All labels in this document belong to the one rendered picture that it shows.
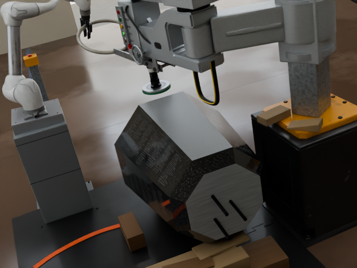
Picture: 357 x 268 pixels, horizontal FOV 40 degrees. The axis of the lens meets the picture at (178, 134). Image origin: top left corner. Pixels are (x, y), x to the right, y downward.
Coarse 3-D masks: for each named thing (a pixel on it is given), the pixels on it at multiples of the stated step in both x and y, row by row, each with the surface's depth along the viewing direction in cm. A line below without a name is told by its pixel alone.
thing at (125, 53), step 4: (116, 52) 389; (120, 52) 384; (124, 52) 378; (128, 52) 390; (124, 56) 380; (128, 56) 375; (132, 60) 372; (144, 64) 358; (148, 64) 353; (152, 64) 348; (164, 64) 344; (168, 64) 346; (172, 64) 348; (152, 68) 350; (160, 68) 340
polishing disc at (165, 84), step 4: (160, 80) 378; (164, 80) 377; (148, 84) 376; (164, 84) 370; (168, 84) 368; (144, 88) 369; (148, 88) 368; (152, 88) 366; (156, 88) 365; (160, 88) 363; (164, 88) 363; (148, 92) 363; (152, 92) 362; (156, 92) 361
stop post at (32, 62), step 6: (24, 60) 444; (30, 60) 446; (36, 60) 448; (30, 66) 449; (36, 66) 452; (30, 72) 456; (36, 72) 454; (36, 78) 456; (42, 84) 460; (42, 90) 462; (42, 96) 465
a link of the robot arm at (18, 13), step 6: (12, 6) 360; (18, 6) 354; (24, 6) 356; (30, 6) 359; (36, 6) 362; (12, 12) 355; (18, 12) 354; (24, 12) 356; (30, 12) 359; (36, 12) 363; (18, 18) 357; (24, 18) 359
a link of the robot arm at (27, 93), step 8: (24, 80) 368; (32, 80) 368; (16, 88) 370; (24, 88) 364; (32, 88) 366; (16, 96) 371; (24, 96) 365; (32, 96) 366; (40, 96) 372; (24, 104) 368; (32, 104) 368; (40, 104) 372
